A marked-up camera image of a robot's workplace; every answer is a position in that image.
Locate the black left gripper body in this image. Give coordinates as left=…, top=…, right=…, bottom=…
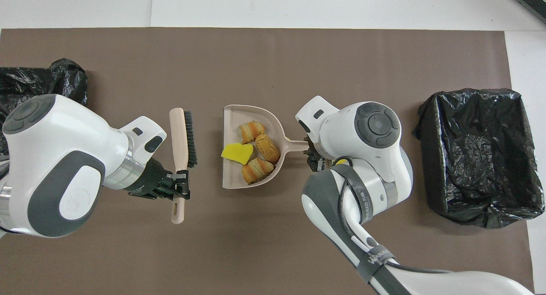
left=128, top=158, right=175, bottom=200

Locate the brown bread roll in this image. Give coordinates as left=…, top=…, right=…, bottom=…
left=255, top=134, right=281, bottom=164

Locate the beige brush with black bristles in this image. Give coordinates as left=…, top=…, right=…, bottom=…
left=169, top=108, right=198, bottom=225

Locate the croissant with pale underside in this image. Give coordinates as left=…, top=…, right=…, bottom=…
left=241, top=157, right=275, bottom=185

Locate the striped orange croissant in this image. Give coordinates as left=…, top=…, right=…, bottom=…
left=238, top=120, right=266, bottom=144

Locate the yellow green-backed sponge piece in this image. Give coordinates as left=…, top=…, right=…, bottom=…
left=221, top=143, right=254, bottom=165

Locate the beige plastic dustpan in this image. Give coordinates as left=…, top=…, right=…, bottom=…
left=221, top=104, right=311, bottom=190

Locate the bin lined with black bag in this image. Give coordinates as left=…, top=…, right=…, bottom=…
left=0, top=58, right=89, bottom=159
left=412, top=88, right=546, bottom=228

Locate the brown table mat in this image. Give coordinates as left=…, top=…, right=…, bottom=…
left=0, top=28, right=534, bottom=295

